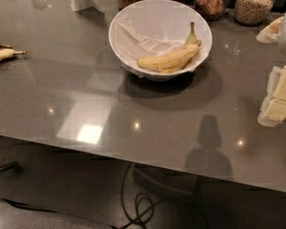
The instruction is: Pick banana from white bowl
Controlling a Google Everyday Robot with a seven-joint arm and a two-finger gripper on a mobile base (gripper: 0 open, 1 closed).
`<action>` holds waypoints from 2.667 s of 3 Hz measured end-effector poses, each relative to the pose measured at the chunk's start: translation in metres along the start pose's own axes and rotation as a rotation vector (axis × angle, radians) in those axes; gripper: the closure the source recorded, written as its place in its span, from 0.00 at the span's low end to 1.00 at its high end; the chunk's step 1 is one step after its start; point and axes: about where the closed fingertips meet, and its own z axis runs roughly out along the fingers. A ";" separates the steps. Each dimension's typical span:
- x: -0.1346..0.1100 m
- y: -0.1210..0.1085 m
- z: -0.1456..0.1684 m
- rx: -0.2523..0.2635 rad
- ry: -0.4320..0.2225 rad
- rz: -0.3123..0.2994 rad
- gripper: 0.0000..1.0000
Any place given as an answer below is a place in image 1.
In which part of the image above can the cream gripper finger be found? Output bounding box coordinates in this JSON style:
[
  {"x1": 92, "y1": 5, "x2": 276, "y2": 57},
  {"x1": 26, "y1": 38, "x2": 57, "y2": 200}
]
[
  {"x1": 256, "y1": 17, "x2": 283, "y2": 44},
  {"x1": 257, "y1": 65, "x2": 286, "y2": 127}
]

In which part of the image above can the yellow banana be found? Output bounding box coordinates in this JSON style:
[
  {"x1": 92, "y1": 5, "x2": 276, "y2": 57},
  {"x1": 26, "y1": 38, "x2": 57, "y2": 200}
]
[
  {"x1": 0, "y1": 49, "x2": 27, "y2": 62},
  {"x1": 160, "y1": 22, "x2": 197, "y2": 74},
  {"x1": 137, "y1": 42, "x2": 199, "y2": 70}
]

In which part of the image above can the white bowl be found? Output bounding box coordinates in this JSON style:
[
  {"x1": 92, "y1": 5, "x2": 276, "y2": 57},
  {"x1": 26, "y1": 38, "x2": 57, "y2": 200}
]
[{"x1": 109, "y1": 0, "x2": 213, "y2": 81}]

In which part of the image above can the glass jar of beans right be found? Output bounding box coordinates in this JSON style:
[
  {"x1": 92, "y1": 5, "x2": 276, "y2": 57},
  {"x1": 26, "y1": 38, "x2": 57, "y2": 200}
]
[{"x1": 235, "y1": 0, "x2": 275, "y2": 26}]

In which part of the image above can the glass jar with metal lid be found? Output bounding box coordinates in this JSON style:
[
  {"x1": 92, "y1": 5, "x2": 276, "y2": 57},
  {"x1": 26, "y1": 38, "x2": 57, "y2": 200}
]
[{"x1": 194, "y1": 0, "x2": 230, "y2": 22}]

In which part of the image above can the white paper liner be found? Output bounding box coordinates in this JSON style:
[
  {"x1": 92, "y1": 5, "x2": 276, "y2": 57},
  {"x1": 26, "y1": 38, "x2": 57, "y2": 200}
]
[{"x1": 110, "y1": 16, "x2": 201, "y2": 80}]

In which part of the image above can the black chair leg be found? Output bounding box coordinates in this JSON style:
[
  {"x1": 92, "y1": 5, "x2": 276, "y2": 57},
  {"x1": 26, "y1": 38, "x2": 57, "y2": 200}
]
[{"x1": 0, "y1": 161, "x2": 23, "y2": 174}]

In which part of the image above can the black cable under table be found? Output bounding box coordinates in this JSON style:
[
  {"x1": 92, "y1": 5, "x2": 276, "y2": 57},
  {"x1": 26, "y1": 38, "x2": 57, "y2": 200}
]
[{"x1": 110, "y1": 162, "x2": 211, "y2": 229}]

